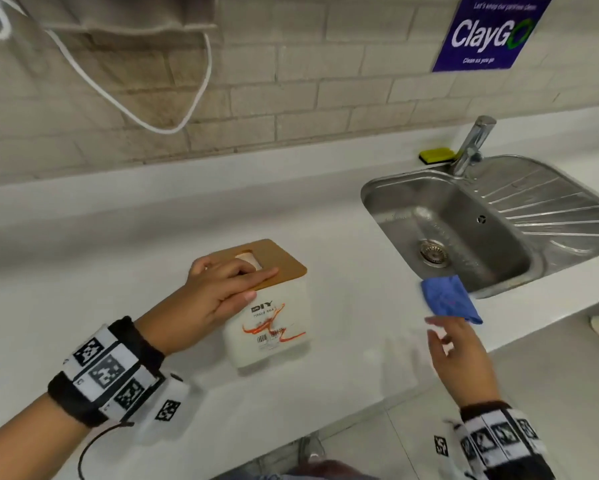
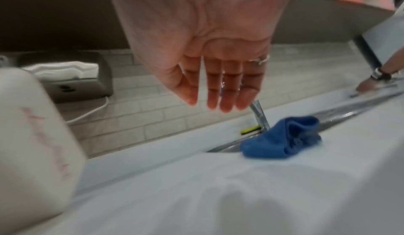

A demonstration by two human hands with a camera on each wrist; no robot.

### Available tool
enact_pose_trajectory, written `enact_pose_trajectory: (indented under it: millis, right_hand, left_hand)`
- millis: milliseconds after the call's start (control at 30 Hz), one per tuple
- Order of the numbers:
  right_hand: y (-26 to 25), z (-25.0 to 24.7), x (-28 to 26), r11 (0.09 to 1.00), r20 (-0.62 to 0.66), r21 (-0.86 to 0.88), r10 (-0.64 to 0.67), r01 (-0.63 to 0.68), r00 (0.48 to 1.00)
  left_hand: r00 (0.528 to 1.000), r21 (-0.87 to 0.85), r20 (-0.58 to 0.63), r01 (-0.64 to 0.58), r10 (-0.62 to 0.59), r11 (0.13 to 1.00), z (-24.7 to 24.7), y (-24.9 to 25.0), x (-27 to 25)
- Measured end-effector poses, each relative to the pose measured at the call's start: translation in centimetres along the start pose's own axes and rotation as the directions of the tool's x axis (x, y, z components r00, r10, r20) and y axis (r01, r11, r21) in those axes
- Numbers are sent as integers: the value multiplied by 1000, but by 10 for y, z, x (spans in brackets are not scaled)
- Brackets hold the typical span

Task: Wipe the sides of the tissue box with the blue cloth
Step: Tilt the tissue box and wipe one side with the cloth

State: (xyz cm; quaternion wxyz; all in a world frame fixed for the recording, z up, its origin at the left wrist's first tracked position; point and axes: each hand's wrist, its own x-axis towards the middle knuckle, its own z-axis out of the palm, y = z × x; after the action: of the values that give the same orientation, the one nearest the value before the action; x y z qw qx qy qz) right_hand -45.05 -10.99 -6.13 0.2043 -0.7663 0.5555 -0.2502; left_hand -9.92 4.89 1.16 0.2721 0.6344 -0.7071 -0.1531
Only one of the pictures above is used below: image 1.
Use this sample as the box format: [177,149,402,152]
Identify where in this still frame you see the person's left hand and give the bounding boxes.
[135,256,280,357]

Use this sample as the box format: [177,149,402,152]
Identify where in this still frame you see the person's right hand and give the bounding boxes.
[424,315,503,409]

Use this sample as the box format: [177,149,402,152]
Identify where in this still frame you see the blue cleaning cloth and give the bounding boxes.
[420,275,484,325]

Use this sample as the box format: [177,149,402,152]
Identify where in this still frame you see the white tissue box wooden lid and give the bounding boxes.
[207,238,311,369]

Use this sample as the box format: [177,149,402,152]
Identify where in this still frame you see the person's blue jeans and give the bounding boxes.
[239,458,380,480]

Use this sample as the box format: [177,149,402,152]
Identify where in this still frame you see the black right wristband with markers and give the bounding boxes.
[444,400,556,480]

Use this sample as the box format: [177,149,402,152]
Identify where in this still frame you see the black wristband with markers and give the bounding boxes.
[48,316,166,429]
[444,400,556,480]

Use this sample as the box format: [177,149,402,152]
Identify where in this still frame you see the white marker cube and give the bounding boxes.
[132,373,200,445]

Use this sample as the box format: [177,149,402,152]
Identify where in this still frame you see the black left wristband with markers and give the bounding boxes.
[48,316,166,429]

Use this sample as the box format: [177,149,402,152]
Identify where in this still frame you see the stainless steel sink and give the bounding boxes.
[360,154,599,299]

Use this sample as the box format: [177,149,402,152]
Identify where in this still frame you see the yellow sponge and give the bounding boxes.
[419,147,458,165]

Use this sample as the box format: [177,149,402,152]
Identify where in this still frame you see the chrome faucet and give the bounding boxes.
[451,115,497,178]

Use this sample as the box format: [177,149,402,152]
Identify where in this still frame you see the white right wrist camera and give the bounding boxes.
[431,419,464,480]

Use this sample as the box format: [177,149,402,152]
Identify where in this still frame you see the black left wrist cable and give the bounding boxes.
[77,421,133,480]

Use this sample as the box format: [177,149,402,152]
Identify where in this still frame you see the white wall cable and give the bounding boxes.
[0,0,214,135]

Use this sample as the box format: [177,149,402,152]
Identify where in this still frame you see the grey wall dispenser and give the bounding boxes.
[14,0,220,37]

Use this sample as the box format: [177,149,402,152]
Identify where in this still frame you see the blue wall sign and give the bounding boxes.
[431,0,554,73]

